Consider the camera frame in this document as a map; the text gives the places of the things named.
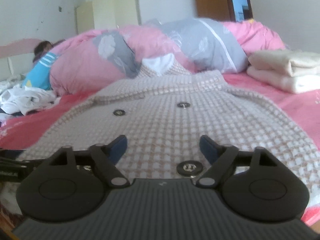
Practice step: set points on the black coat button upper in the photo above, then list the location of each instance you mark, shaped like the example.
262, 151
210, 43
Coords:
183, 105

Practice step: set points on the black coat button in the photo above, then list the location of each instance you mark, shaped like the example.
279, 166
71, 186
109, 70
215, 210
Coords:
189, 168
183, 105
119, 112

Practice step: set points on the black coat button lower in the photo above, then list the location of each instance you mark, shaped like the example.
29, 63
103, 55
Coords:
189, 168

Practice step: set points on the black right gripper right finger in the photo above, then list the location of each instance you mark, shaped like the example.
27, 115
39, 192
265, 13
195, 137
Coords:
221, 159

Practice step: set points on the cream wardrobe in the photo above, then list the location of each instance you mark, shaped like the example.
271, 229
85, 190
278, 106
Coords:
107, 14

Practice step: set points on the pink grey floral duvet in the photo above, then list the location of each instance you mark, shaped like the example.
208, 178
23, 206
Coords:
97, 58

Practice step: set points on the beige white houndstooth coat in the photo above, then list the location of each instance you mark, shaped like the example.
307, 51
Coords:
175, 119

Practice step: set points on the red pink bed sheet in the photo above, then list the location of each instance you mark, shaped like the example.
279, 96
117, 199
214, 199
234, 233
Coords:
287, 99

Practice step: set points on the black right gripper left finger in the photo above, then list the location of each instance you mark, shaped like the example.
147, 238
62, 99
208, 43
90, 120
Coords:
105, 158

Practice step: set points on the folded cream blanket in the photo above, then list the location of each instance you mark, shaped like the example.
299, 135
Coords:
292, 71

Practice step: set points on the pink headboard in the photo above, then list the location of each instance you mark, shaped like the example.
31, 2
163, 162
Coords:
17, 57

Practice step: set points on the white crumpled clothes pile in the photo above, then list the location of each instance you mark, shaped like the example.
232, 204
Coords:
18, 100

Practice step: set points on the person in purple top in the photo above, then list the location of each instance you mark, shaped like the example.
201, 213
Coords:
42, 48

